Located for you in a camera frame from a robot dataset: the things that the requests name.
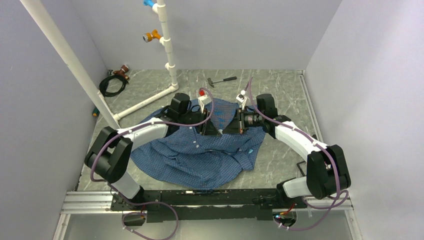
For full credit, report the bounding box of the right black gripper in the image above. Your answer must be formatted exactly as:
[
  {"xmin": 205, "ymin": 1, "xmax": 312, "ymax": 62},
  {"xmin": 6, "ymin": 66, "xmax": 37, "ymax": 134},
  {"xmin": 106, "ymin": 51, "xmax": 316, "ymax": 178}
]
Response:
[{"xmin": 222, "ymin": 108, "xmax": 265, "ymax": 134}]

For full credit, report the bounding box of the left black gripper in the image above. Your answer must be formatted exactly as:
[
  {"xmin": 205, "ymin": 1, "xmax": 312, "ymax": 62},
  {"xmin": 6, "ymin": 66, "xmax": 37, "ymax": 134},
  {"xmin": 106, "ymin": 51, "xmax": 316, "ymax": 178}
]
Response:
[{"xmin": 178, "ymin": 107, "xmax": 221, "ymax": 137}]

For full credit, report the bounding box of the blue checkered shirt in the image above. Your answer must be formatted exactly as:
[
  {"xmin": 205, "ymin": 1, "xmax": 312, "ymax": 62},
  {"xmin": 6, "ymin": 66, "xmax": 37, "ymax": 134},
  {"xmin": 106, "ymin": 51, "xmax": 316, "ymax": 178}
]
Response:
[{"xmin": 130, "ymin": 97, "xmax": 268, "ymax": 190}]

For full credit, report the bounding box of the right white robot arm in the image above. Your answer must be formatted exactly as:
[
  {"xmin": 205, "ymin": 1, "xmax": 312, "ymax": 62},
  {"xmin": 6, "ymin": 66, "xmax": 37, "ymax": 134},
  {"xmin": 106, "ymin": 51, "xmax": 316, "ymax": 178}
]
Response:
[{"xmin": 223, "ymin": 90, "xmax": 351, "ymax": 208}]

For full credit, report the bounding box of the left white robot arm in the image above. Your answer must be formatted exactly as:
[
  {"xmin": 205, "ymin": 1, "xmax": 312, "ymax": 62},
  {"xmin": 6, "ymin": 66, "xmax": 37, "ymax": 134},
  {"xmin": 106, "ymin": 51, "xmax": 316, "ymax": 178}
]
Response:
[{"xmin": 84, "ymin": 93, "xmax": 215, "ymax": 210}]

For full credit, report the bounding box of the green orange screwdriver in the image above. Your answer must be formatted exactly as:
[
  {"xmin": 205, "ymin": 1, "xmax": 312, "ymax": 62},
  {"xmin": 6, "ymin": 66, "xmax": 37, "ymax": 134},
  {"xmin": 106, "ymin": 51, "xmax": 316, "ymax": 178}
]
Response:
[{"xmin": 92, "ymin": 107, "xmax": 100, "ymax": 117}]

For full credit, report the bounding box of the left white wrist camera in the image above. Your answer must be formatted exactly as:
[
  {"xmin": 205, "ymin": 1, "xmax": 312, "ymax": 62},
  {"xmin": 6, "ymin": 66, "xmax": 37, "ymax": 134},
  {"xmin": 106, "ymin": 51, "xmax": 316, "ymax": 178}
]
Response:
[{"xmin": 197, "ymin": 94, "xmax": 212, "ymax": 113}]

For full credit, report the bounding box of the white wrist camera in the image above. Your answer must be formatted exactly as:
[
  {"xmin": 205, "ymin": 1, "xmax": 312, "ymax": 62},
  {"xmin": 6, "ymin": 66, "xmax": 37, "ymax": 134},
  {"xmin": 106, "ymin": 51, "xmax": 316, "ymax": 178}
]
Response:
[
  {"xmin": 197, "ymin": 94, "xmax": 212, "ymax": 113},
  {"xmin": 236, "ymin": 90, "xmax": 249, "ymax": 110}
]

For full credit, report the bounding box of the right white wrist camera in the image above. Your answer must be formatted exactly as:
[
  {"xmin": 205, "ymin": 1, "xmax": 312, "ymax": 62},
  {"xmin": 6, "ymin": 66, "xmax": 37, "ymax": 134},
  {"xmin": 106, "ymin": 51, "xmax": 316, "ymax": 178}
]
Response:
[{"xmin": 236, "ymin": 90, "xmax": 249, "ymax": 110}]

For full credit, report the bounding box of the black handled hammer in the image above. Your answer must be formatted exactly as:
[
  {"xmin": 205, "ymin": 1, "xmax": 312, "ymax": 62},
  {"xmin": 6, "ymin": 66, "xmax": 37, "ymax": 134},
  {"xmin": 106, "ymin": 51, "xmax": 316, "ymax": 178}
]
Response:
[{"xmin": 207, "ymin": 76, "xmax": 238, "ymax": 88}]

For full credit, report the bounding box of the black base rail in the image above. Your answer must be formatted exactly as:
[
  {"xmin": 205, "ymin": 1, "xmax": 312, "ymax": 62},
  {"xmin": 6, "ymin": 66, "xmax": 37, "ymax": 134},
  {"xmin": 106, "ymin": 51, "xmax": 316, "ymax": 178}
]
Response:
[{"xmin": 110, "ymin": 188, "xmax": 307, "ymax": 223}]

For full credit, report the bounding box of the orange hose nozzle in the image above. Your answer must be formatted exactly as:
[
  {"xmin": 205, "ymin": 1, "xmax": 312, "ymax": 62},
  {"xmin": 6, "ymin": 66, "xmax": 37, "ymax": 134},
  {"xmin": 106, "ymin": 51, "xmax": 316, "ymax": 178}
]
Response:
[{"xmin": 142, "ymin": 29, "xmax": 162, "ymax": 43}]

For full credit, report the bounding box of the coiled black hose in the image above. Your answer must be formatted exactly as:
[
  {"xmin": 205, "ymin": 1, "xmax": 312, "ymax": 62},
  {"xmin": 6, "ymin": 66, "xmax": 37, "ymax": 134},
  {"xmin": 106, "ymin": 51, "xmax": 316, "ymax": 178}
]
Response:
[{"xmin": 98, "ymin": 74, "xmax": 128, "ymax": 98}]

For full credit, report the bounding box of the blue hose nozzle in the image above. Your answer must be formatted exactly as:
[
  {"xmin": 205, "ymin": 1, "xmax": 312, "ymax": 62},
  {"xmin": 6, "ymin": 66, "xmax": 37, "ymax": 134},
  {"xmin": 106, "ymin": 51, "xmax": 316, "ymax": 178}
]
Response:
[{"xmin": 143, "ymin": 0, "xmax": 155, "ymax": 8}]

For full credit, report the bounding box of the white PVC pipe frame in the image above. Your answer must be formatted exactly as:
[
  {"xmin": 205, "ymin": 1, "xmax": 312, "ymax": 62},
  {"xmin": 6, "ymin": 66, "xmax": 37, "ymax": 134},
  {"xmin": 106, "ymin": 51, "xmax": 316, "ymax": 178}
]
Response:
[{"xmin": 21, "ymin": 0, "xmax": 179, "ymax": 129}]

